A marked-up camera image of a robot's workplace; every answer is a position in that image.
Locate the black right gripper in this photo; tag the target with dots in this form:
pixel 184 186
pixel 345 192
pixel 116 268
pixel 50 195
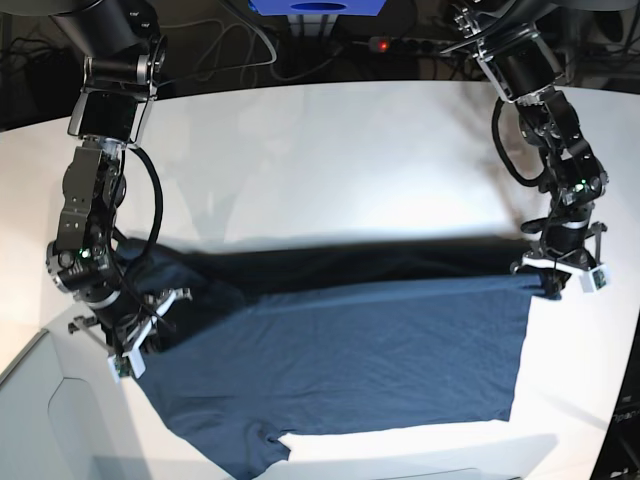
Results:
pixel 119 323

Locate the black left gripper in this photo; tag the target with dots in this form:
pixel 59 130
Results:
pixel 568 244

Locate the dark blue T-shirt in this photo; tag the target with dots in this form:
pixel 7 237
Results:
pixel 271 345

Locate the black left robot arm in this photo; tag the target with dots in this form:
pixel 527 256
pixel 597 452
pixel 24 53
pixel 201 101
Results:
pixel 517 61

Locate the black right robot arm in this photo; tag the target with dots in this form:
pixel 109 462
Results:
pixel 124 52

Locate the black power strip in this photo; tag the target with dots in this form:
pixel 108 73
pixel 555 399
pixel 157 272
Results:
pixel 404 46

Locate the blue box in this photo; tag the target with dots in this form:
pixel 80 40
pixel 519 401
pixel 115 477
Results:
pixel 303 7

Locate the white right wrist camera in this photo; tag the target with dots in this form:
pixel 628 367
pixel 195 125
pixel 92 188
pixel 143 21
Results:
pixel 130 364

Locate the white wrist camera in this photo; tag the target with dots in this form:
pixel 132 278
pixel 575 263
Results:
pixel 130 364
pixel 595 279

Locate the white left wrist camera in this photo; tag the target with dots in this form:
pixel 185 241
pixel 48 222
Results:
pixel 595 279

